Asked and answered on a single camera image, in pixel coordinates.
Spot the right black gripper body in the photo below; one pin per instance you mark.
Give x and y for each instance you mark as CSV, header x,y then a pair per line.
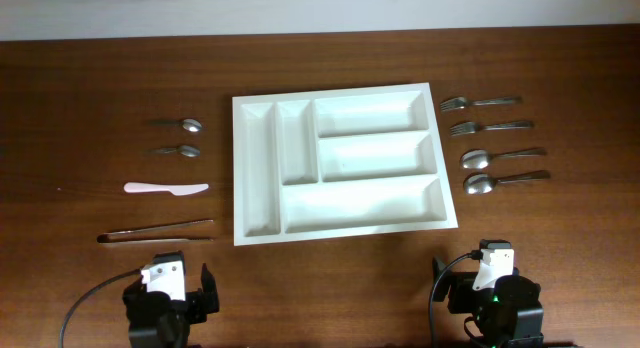
x,y
454,286

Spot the pink plastic knife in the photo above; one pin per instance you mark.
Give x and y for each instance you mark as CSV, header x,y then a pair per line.
x,y
175,190

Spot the lower small teaspoon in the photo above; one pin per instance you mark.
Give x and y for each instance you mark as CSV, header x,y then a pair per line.
x,y
185,150

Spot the large metal spoon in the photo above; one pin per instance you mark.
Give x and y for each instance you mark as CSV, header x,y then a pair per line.
x,y
479,159
482,183

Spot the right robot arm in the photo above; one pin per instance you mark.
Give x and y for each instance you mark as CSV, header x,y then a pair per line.
x,y
507,315

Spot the upper small teaspoon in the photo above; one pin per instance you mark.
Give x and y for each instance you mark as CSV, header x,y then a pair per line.
x,y
188,124

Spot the white plastic cutlery tray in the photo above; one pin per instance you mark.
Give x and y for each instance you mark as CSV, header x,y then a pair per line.
x,y
338,163

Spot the small teaspoon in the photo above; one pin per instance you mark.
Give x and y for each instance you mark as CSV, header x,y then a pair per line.
x,y
185,150
188,124

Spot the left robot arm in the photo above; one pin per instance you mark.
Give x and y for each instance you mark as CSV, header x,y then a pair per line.
x,y
159,309

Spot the metal kitchen tongs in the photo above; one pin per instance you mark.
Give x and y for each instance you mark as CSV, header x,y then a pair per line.
x,y
167,233

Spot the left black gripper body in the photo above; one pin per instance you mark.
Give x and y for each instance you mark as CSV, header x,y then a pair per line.
x,y
195,309

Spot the metal fork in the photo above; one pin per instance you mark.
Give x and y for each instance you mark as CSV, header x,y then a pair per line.
x,y
469,127
458,103

